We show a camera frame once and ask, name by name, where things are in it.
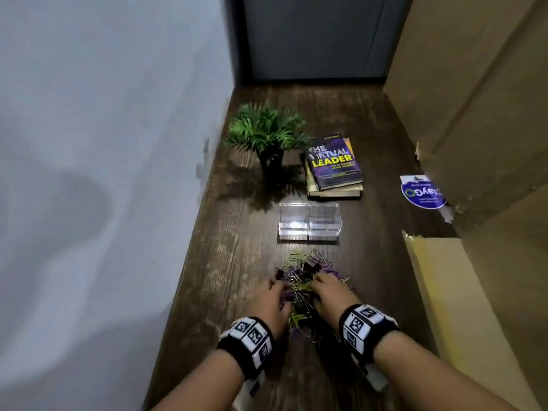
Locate person's right hand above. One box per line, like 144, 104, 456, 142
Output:
309, 272, 363, 329

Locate person's left hand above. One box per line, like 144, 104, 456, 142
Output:
246, 279, 295, 341

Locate pile of coloured paper clips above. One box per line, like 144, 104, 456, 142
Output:
273, 250, 354, 343

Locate clear two-compartment plastic box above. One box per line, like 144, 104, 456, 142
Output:
277, 202, 341, 244

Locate person's left forearm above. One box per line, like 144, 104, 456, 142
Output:
150, 348, 247, 411

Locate person's right forearm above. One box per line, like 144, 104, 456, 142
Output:
372, 329, 508, 411

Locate large brown cardboard box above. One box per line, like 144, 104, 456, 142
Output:
383, 0, 548, 407

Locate black right wristband white markers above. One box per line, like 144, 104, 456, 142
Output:
338, 303, 401, 364

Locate black wristband white markers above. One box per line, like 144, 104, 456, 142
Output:
338, 303, 401, 364
216, 316, 275, 380

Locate black left wristband white markers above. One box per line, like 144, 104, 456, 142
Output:
216, 316, 275, 380

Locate tan book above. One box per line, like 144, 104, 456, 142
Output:
304, 154, 364, 201

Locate yellowish cardboard sheet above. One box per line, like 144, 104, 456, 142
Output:
401, 229, 542, 411

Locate blue round sticker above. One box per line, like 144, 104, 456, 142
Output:
399, 175, 448, 210

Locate purple hardcover book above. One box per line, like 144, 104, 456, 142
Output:
307, 134, 365, 191

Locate green potted artificial plant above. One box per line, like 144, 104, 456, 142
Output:
223, 103, 310, 176

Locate dark grey door panel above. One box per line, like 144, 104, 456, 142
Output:
241, 0, 414, 82

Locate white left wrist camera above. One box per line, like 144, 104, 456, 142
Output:
237, 376, 264, 407

